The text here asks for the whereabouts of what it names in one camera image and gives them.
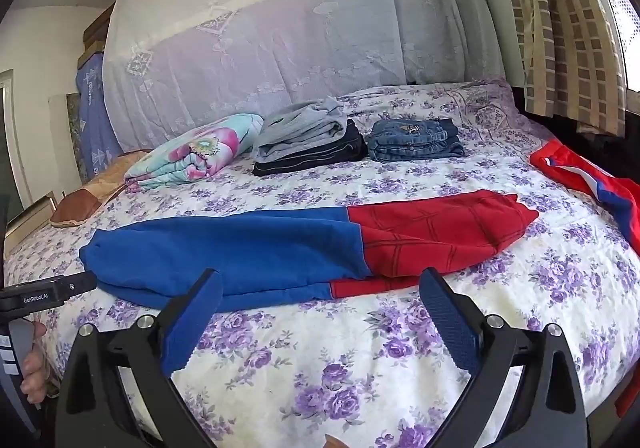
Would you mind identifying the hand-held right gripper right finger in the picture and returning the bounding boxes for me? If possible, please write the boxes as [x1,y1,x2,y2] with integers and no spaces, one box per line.
[419,267,590,448]

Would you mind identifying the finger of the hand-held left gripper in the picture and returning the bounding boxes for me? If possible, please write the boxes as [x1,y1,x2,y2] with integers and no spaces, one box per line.
[52,271,99,302]

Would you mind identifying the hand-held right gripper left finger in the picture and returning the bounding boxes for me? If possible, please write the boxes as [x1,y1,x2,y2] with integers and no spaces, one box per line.
[54,268,224,448]

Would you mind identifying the blue and red pants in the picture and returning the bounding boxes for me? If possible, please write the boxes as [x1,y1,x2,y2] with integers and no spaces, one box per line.
[79,189,541,313]

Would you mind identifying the folded black pants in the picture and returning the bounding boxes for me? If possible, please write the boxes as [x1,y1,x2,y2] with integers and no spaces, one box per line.
[251,120,368,177]

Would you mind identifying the folded grey pants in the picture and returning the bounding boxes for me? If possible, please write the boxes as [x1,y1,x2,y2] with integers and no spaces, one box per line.
[252,97,351,164]

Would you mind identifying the person's left hand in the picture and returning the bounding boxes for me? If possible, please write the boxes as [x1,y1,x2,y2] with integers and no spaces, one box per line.
[20,322,49,399]

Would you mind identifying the brown cushion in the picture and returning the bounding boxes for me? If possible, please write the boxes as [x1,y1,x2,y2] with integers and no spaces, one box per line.
[50,188,103,229]

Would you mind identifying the bed with purple floral sheet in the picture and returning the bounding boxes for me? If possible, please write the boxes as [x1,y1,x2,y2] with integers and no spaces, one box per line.
[2,78,640,448]

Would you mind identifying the golden pillow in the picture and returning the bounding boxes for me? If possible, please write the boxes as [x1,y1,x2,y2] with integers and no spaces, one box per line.
[80,148,151,206]

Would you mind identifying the white framed sliding window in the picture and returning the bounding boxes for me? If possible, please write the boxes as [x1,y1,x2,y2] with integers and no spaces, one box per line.
[0,69,32,215]

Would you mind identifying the blue patterned cloth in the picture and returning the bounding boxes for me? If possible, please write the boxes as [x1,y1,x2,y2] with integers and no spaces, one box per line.
[75,52,123,181]

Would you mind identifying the folded floral blanket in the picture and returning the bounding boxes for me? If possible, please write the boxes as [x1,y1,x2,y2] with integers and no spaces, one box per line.
[123,113,265,194]

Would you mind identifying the folded denim jeans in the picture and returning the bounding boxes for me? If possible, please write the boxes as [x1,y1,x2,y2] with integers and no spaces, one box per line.
[366,118,467,164]

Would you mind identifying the red and blue garment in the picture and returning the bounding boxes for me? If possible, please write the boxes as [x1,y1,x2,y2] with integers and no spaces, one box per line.
[529,138,640,254]

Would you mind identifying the wooden cabinet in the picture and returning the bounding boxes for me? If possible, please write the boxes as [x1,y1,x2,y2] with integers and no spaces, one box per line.
[77,3,117,67]

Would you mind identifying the white lace cover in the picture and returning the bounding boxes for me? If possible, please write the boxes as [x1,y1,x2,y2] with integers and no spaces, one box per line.
[100,0,506,156]

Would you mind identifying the checkered beige curtain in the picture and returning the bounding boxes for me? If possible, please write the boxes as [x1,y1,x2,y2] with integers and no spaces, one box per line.
[462,0,628,136]

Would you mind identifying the bright window with grille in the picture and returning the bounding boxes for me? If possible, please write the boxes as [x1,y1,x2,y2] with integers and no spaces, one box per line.
[570,0,640,94]

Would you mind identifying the wooden frame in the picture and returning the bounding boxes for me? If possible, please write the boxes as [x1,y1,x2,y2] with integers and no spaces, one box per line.
[5,195,57,256]

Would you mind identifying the wall poster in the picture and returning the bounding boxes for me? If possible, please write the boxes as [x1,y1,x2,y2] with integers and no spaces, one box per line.
[66,93,84,169]

